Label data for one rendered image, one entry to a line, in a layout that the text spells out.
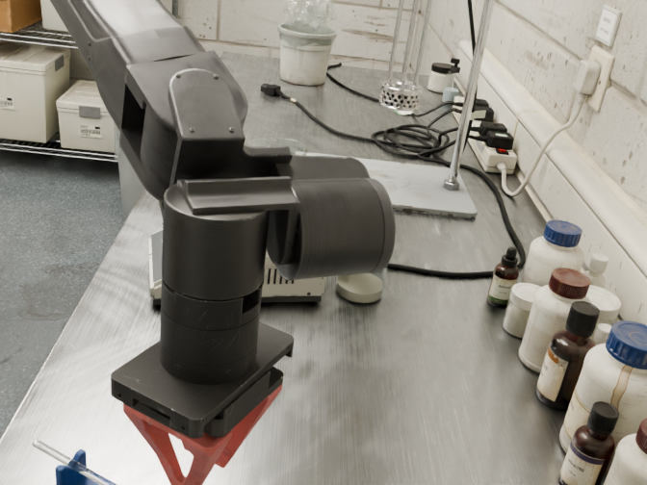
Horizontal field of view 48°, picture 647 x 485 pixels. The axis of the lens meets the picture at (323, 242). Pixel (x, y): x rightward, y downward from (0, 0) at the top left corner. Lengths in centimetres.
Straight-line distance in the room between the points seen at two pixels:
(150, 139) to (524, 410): 49
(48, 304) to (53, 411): 158
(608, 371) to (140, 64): 46
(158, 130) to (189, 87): 3
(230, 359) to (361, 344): 40
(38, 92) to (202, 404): 269
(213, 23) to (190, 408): 289
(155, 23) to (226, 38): 277
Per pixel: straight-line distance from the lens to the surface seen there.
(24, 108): 310
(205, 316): 40
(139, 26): 47
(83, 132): 302
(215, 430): 43
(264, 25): 322
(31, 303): 229
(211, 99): 42
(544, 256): 89
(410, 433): 70
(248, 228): 38
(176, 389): 42
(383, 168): 128
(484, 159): 139
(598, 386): 68
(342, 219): 40
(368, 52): 324
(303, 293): 85
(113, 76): 47
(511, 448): 72
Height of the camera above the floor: 120
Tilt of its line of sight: 26 degrees down
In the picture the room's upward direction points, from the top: 7 degrees clockwise
